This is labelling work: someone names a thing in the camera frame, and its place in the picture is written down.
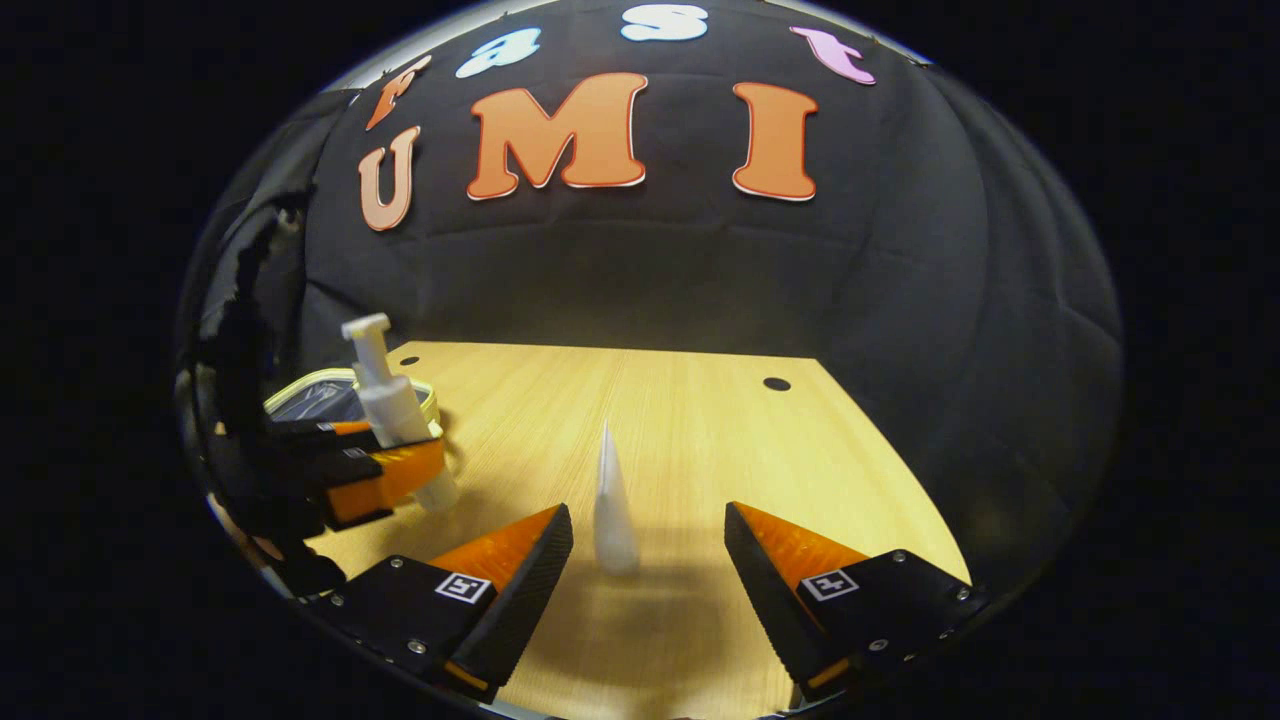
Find white pump bottle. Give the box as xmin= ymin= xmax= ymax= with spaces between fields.
xmin=340 ymin=313 xmax=461 ymax=513

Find white squeeze tube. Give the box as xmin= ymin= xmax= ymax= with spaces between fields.
xmin=592 ymin=420 xmax=641 ymax=576

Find pale yellow suitcase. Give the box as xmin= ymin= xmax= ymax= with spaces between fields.
xmin=263 ymin=367 xmax=446 ymax=471

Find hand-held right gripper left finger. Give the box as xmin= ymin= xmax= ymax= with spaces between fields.
xmin=310 ymin=503 xmax=574 ymax=703

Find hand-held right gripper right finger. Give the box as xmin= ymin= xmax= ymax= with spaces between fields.
xmin=725 ymin=501 xmax=986 ymax=701

